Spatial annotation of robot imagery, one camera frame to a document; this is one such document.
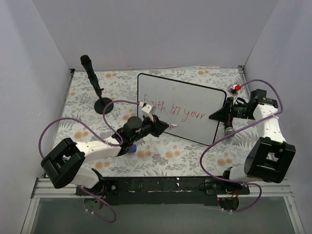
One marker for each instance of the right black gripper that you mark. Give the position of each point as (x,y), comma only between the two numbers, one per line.
(229,113)

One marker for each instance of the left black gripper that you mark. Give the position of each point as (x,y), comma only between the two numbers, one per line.
(155,125)

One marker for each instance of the white whiteboard black frame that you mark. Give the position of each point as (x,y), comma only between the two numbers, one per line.
(185,105)

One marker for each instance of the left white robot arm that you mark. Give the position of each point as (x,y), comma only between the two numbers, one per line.
(65,163)

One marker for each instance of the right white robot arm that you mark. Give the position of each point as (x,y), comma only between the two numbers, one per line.
(270,157)

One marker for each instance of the black silver microphone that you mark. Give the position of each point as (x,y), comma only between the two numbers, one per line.
(228,128)

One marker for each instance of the purple foam microphone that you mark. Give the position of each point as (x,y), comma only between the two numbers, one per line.
(133,149)

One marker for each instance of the black round microphone stand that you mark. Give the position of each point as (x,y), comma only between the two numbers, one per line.
(102,102)

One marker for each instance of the floral patterned table mat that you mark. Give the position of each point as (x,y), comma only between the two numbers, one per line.
(155,156)

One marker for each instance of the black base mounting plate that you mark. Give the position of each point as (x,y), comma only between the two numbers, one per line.
(163,190)

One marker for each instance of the black microphone on stand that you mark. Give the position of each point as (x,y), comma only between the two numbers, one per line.
(87,65)

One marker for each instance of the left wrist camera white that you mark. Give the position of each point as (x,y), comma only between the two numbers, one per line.
(147,110)

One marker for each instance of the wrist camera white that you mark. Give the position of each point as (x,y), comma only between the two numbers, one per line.
(233,89)
(147,110)

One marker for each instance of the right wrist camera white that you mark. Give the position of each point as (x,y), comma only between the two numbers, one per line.
(233,89)

